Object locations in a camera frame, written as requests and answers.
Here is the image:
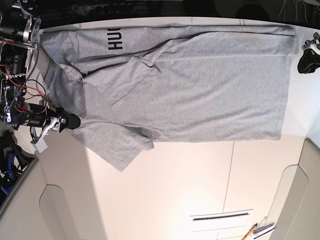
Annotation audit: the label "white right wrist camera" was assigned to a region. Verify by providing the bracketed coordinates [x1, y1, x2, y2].
[33, 139, 48, 153]

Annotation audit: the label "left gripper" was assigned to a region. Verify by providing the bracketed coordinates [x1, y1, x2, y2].
[297, 32, 320, 74]

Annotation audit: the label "grey T-shirt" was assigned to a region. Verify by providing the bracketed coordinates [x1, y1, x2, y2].
[40, 25, 298, 171]

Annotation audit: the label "blue black clamps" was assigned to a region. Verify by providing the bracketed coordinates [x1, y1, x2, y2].
[0, 130, 36, 197]

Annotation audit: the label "black power strip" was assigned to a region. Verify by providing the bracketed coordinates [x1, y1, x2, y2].
[71, 1, 138, 16]

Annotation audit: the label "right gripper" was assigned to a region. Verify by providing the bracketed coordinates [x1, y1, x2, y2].
[30, 107, 81, 144]

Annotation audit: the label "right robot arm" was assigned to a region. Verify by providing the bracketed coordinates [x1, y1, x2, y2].
[0, 0, 81, 144]

